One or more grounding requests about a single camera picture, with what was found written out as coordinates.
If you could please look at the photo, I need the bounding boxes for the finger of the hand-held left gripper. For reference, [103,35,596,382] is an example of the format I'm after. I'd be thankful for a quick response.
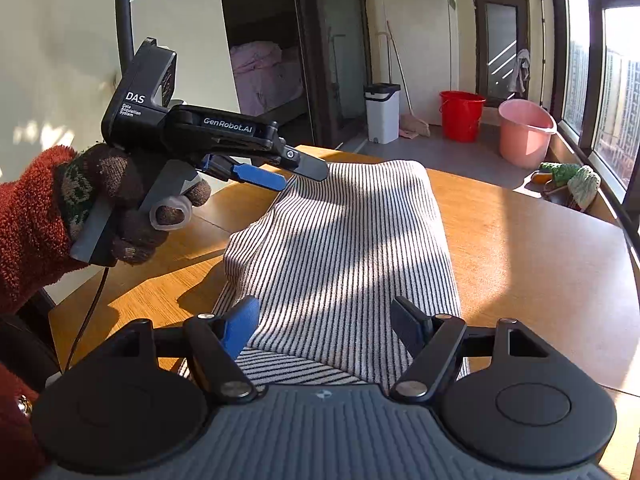
[272,144,330,182]
[201,154,289,192]

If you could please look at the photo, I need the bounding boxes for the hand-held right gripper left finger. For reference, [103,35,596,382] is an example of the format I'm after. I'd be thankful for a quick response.
[75,296,261,406]

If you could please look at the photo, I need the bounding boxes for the white cabinet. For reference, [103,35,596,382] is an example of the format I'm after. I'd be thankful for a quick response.
[374,0,459,127]

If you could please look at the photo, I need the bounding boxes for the white trash bin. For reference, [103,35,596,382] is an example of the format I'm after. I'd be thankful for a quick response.
[363,82,401,145]

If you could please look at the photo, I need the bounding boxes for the pink bedding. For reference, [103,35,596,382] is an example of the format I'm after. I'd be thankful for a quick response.
[229,42,304,117]

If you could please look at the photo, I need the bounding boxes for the pink plastic bucket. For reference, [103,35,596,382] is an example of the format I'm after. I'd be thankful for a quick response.
[498,99,558,170]

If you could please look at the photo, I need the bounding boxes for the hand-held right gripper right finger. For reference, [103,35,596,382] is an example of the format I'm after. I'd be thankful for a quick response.
[389,296,566,405]

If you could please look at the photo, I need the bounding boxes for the broom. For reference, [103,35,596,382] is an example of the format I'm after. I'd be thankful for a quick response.
[387,21,431,140]

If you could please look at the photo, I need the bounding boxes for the black cable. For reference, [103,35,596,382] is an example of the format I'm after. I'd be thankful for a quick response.
[66,264,110,373]

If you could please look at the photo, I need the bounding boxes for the black curved pole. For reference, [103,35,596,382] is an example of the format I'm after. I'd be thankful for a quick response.
[113,0,136,77]

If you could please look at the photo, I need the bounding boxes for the grey hanging cloth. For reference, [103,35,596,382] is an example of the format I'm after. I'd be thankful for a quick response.
[510,49,531,96]

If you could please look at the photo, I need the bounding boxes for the red plastic bucket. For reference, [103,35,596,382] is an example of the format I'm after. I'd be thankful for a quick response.
[439,91,487,143]

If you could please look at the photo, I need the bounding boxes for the dark framed glass door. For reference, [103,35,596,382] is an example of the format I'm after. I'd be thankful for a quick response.
[473,0,531,109]

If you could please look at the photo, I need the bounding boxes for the thin wooden pole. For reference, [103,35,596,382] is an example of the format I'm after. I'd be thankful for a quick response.
[537,0,549,109]

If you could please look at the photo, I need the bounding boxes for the grey striped knit garment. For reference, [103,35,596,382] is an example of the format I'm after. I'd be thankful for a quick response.
[177,160,471,396]

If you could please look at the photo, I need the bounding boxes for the person's left forearm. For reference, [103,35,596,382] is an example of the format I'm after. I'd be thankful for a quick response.
[0,145,90,307]

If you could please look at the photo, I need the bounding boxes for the black window frame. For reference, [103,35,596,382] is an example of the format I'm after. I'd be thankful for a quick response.
[549,0,640,243]

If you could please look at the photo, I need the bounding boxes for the person's red fleece top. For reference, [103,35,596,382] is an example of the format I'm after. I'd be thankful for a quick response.
[0,362,47,480]

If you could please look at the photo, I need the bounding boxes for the white mop handle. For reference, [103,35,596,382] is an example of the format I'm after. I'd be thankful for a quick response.
[376,32,389,87]

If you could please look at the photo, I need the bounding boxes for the person's left hand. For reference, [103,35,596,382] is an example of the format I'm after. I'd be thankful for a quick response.
[60,142,212,266]

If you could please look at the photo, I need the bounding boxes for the dark sliding door frame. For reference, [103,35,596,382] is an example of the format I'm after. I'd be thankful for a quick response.
[217,0,374,150]

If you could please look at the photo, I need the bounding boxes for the pale green fuzzy cloth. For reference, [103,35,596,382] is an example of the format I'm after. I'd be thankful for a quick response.
[567,166,601,211]

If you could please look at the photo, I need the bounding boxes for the apartment buildings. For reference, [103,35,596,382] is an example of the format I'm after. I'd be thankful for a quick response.
[567,40,640,187]

